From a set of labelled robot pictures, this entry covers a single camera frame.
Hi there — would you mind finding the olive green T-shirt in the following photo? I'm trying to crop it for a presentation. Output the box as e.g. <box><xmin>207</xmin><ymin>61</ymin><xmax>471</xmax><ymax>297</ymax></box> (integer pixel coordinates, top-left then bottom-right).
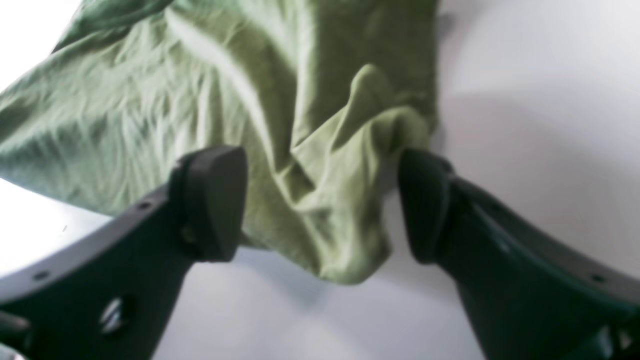
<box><xmin>0</xmin><ymin>0</ymin><xmax>439</xmax><ymax>285</ymax></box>

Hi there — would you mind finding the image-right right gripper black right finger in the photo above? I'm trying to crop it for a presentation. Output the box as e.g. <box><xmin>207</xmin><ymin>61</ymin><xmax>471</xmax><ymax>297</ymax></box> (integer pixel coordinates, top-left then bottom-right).
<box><xmin>398</xmin><ymin>149</ymin><xmax>640</xmax><ymax>360</ymax></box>

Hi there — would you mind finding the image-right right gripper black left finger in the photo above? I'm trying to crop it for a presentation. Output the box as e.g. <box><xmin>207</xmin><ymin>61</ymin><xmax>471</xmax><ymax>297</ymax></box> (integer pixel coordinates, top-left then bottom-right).
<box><xmin>1</xmin><ymin>146</ymin><xmax>249</xmax><ymax>360</ymax></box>

